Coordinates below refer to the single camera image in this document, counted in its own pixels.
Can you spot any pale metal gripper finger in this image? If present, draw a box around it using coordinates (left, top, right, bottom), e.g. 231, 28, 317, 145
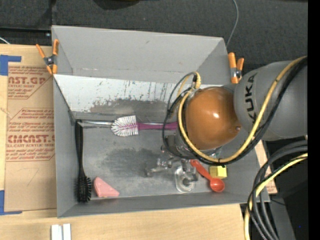
156, 157, 181, 169
145, 165, 174, 177

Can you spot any grey metal bin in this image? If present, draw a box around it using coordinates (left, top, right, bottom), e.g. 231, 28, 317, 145
51, 25, 271, 219

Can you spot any white and purple bottle brush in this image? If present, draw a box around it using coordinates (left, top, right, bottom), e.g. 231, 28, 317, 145
110, 115, 178, 138

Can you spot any yellow block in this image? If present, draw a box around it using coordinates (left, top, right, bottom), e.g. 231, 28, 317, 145
208, 165, 228, 180

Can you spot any orange measuring spoon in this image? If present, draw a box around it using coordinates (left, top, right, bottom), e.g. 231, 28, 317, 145
189, 158, 226, 193

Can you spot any pink wedge sponge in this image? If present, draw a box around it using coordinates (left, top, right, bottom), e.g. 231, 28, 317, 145
93, 176, 121, 199

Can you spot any black hairbrush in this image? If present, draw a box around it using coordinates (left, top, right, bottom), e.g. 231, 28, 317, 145
74, 120, 93, 204

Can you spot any brown cardboard board red print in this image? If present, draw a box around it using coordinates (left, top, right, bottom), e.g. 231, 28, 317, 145
0, 43, 58, 216

